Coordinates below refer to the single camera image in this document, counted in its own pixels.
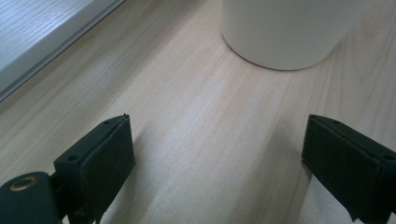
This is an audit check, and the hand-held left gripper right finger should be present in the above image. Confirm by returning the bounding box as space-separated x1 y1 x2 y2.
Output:
301 114 396 224

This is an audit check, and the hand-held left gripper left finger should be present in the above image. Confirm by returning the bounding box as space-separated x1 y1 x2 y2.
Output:
53 113 136 224

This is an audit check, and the white cylindrical container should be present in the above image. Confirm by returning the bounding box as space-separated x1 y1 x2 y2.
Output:
219 0 372 72

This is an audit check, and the grey wood-grain panel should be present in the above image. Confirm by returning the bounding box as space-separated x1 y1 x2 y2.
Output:
0 0 126 103

